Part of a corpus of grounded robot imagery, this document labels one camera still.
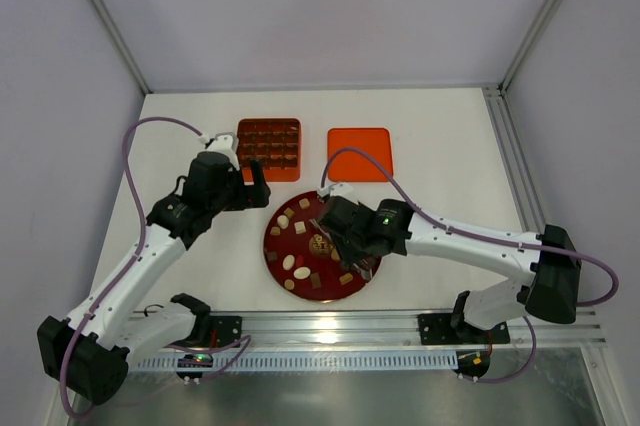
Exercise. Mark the cream round chocolate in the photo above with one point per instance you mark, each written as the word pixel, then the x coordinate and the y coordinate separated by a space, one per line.
pixel 282 221

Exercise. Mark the tan bar chocolate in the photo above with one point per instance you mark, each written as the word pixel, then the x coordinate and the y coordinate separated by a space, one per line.
pixel 346 278

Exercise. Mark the brown rectangular chocolate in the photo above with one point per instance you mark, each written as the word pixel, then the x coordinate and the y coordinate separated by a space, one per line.
pixel 315 281

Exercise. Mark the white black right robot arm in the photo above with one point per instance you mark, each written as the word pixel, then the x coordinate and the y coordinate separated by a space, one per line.
pixel 541 272

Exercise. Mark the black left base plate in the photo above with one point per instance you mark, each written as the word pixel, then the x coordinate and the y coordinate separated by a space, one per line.
pixel 224 330

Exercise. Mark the aluminium mounting rail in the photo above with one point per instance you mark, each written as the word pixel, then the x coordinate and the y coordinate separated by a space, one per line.
pixel 398 328

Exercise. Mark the white oval chocolate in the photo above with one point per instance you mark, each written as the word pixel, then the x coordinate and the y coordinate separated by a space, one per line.
pixel 301 273

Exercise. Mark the orange compartment chocolate box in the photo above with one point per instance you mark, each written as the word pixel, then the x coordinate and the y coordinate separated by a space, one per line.
pixel 275 142

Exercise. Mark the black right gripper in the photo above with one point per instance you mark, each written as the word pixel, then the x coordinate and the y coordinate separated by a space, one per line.
pixel 347 244

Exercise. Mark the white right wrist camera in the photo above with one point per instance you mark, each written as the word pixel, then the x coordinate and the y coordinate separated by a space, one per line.
pixel 341 189

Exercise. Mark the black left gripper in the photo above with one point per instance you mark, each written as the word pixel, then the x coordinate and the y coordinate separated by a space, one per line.
pixel 248 189

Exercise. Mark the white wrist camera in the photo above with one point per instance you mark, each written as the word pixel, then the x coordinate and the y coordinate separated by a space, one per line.
pixel 341 189
pixel 225 144

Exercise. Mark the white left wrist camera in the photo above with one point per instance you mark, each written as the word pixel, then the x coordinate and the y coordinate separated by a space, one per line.
pixel 225 144

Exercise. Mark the round red plate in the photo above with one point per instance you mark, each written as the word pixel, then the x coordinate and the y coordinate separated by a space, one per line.
pixel 319 255

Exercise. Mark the grey perforated cable tray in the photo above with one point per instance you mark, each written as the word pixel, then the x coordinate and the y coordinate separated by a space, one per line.
pixel 301 361

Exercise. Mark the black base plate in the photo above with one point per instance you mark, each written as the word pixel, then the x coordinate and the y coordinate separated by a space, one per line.
pixel 449 329
pixel 224 330

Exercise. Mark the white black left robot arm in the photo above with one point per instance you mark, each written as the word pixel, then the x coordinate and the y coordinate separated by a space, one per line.
pixel 91 350

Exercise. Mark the cream cube chocolate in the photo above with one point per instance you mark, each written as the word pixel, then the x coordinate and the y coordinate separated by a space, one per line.
pixel 300 227

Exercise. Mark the orange box lid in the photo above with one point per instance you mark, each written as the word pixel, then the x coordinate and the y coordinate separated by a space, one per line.
pixel 351 166

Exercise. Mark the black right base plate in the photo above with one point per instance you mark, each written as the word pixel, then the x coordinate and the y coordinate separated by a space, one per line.
pixel 449 329

